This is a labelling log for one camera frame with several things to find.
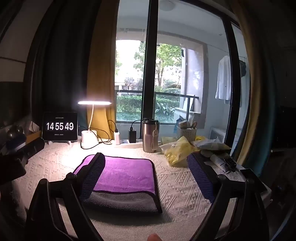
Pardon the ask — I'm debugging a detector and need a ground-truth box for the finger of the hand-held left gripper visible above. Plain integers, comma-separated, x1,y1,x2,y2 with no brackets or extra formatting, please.
5,125,45,163

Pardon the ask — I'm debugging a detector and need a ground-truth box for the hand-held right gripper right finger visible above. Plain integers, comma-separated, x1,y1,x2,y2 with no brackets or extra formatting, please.
187,153,271,241

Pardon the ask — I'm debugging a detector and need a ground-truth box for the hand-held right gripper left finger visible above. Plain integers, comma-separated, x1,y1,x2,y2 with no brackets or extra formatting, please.
24,152,106,241

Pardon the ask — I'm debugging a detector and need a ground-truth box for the purple and grey towel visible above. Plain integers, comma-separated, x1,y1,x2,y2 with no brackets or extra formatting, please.
73,154,163,214

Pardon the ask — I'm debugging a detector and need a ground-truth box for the white tube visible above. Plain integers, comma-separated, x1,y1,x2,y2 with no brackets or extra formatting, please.
210,154,232,172

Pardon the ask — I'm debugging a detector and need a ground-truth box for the white textured tablecloth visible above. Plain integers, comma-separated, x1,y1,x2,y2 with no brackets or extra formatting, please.
13,137,272,241

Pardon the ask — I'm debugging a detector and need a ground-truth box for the black tool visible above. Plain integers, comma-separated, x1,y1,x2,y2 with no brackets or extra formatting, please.
221,158,241,173

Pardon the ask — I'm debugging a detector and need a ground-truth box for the black tablet clock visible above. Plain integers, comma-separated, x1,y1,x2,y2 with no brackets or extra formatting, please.
42,112,78,144

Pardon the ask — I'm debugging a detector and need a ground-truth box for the yellow plastic bag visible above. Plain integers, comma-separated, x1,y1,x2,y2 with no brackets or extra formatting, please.
159,136,201,168

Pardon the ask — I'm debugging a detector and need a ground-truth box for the grey plastic pouch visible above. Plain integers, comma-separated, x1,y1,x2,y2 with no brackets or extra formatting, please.
196,137,232,151

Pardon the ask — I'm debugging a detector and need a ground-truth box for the white desk lamp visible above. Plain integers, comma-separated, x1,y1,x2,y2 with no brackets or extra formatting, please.
77,100,112,149

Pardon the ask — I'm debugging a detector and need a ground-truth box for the white plastic basket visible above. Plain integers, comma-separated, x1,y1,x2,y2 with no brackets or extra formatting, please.
176,127,198,142

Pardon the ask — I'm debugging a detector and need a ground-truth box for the white appliance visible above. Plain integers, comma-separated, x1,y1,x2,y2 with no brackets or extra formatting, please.
209,127,226,142

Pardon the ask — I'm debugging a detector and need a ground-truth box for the white power strip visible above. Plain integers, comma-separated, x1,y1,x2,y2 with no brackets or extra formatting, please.
115,138,143,145

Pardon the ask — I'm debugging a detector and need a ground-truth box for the steel tumbler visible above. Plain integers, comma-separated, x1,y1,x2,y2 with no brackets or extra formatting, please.
142,118,160,153

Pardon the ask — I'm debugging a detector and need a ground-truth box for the dark curtain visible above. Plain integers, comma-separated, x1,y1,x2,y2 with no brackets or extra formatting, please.
29,0,100,130

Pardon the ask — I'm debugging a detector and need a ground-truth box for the balcony railing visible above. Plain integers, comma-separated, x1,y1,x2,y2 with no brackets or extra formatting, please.
115,90,200,121

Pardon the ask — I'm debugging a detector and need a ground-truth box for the white hanging shirt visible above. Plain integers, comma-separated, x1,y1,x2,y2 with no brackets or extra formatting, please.
215,56,232,101

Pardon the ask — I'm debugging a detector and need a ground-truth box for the yellow curtain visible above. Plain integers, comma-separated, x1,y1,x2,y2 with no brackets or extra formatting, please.
230,0,279,168
86,0,120,141

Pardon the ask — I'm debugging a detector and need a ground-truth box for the dark hanging garment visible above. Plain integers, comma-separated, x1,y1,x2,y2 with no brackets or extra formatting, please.
239,59,248,78

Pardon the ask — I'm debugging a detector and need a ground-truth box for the black cable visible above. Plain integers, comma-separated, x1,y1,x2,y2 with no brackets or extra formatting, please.
80,120,119,149

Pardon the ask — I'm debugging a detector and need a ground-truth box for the black sliding door frame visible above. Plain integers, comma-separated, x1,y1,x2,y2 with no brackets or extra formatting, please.
141,0,242,153

